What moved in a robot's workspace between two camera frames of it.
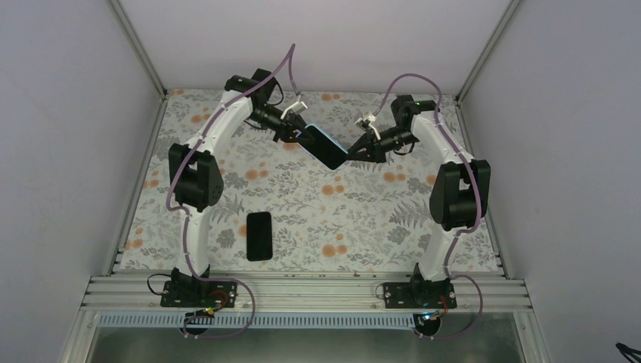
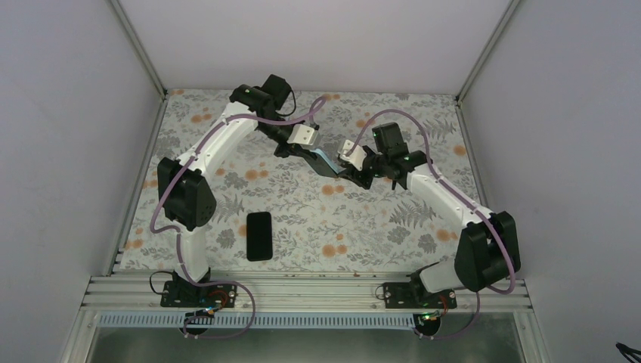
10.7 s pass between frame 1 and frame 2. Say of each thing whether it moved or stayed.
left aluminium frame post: stayed
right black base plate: stayed
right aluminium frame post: stayed
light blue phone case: moved
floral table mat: stayed
